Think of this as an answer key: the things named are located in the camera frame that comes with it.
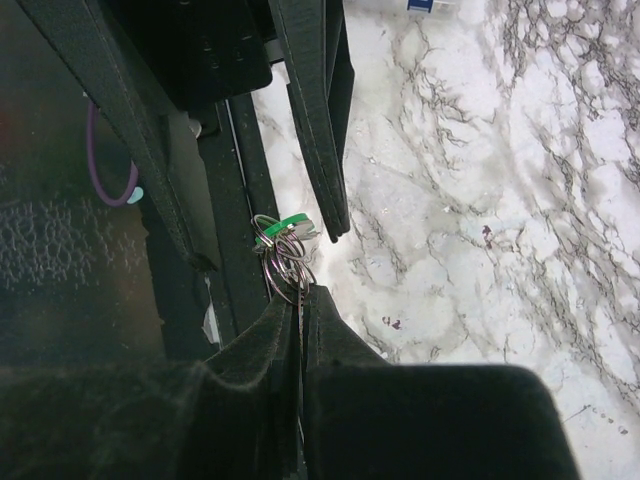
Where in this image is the clear plastic compartment box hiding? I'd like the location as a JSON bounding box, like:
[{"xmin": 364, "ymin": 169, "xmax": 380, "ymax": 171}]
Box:
[{"xmin": 354, "ymin": 0, "xmax": 461, "ymax": 18}]

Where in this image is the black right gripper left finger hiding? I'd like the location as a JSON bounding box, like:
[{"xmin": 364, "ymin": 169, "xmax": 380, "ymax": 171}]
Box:
[{"xmin": 1, "ymin": 291, "xmax": 302, "ymax": 479}]

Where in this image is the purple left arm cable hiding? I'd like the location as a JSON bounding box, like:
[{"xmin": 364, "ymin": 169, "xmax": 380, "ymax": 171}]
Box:
[{"xmin": 85, "ymin": 102, "xmax": 140, "ymax": 207}]

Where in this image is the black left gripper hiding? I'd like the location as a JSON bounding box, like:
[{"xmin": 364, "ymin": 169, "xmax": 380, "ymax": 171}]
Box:
[{"xmin": 19, "ymin": 0, "xmax": 355, "ymax": 272}]

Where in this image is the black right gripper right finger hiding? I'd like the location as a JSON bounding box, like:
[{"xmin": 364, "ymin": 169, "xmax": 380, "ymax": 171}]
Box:
[{"xmin": 303, "ymin": 286, "xmax": 579, "ymax": 479}]

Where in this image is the wire keyring with keys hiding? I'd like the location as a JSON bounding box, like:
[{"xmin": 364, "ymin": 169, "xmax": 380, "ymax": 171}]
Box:
[{"xmin": 253, "ymin": 233, "xmax": 319, "ymax": 321}]

